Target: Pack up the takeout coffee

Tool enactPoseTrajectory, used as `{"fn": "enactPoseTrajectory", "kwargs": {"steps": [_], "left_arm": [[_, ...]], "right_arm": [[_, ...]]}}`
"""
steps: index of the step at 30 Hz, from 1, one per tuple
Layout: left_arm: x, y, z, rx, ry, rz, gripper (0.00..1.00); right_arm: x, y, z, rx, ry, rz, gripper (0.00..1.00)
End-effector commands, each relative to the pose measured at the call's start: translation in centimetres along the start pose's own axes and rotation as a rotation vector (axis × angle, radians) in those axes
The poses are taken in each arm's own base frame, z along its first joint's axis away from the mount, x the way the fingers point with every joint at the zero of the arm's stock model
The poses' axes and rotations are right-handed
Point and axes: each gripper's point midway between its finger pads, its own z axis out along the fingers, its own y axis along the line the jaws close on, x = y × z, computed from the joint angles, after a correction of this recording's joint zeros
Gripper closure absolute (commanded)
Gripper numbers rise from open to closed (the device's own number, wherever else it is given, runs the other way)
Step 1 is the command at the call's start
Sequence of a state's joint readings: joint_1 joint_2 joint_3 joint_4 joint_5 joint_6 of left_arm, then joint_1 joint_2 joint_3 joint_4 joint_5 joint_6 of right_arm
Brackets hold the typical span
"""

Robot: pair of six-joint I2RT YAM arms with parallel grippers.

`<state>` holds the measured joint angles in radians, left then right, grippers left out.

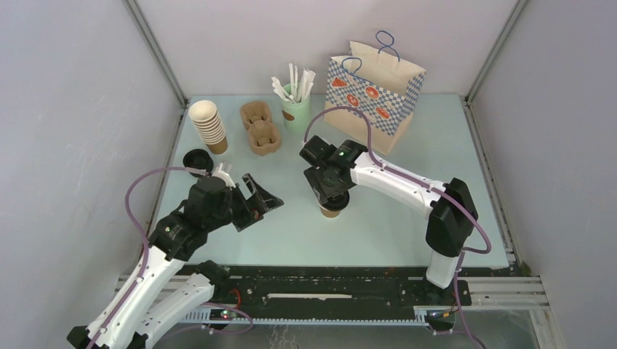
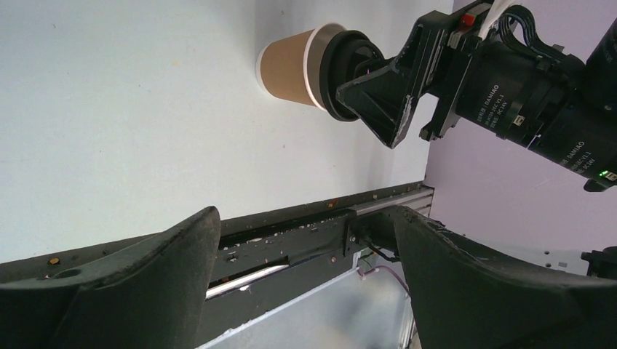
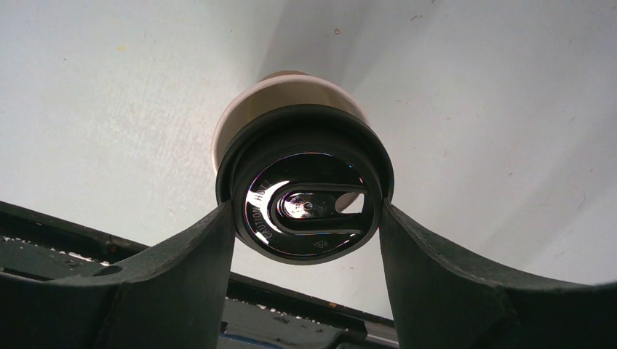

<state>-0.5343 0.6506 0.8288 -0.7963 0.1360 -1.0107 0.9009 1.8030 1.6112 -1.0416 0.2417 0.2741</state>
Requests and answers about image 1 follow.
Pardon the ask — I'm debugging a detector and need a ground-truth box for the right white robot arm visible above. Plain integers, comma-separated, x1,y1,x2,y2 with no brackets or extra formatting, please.
299,135,478,304

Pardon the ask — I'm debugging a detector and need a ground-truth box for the white wrapped straws bundle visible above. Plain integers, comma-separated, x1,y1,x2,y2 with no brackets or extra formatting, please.
271,63,316,104

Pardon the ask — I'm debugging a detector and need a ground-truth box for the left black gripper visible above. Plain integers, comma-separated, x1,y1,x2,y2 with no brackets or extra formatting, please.
207,173,284,231

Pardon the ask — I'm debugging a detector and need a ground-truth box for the stack of paper cups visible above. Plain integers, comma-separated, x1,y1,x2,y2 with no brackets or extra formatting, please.
188,100,228,155

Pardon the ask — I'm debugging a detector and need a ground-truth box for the black plastic cup lid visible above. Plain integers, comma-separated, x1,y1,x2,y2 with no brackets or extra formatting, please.
316,191,350,211

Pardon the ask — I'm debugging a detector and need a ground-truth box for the aluminium frame rail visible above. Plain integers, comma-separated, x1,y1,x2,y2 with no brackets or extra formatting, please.
96,274,565,349

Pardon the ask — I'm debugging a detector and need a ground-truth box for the brown pulp cup carrier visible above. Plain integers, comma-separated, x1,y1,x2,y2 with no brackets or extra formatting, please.
247,120,282,156

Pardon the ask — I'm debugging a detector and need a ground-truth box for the green straw holder cup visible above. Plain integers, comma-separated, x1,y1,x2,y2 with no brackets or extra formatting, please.
281,95,312,134

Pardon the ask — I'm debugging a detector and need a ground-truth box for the blue checkered paper bag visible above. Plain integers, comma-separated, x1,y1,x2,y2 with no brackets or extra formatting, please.
325,30,426,155

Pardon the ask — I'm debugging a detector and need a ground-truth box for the stack of black lids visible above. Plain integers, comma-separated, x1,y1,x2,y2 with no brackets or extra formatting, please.
183,149,214,173

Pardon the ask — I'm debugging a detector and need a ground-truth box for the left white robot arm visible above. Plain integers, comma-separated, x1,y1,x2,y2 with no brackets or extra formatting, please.
67,164,284,348

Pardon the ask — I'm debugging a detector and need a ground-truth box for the brown paper coffee cup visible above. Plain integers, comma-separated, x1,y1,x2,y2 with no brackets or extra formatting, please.
320,206,341,218

